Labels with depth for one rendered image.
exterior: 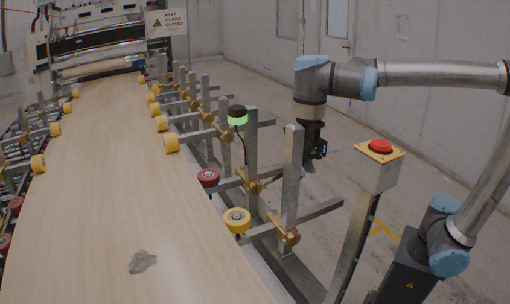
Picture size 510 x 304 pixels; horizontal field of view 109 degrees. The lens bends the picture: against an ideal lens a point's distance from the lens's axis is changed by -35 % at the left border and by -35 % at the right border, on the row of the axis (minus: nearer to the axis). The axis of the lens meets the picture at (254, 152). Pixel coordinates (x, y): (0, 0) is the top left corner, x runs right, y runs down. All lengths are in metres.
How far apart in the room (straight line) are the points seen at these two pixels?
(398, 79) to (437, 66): 0.13
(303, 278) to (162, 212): 0.48
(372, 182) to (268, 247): 0.59
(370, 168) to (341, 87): 0.28
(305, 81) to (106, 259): 0.68
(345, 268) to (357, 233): 0.12
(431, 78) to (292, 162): 0.47
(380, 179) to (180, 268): 0.48
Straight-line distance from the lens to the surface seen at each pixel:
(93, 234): 0.85
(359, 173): 0.49
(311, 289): 0.88
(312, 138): 0.74
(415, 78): 0.83
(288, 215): 0.81
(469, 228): 0.94
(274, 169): 1.09
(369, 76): 0.69
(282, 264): 0.93
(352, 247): 0.61
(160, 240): 0.76
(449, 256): 0.94
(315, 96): 0.71
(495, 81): 0.92
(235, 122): 0.86
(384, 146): 0.48
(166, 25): 3.32
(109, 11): 3.63
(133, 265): 0.70
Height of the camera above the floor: 1.42
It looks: 27 degrees down
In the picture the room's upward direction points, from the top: straight up
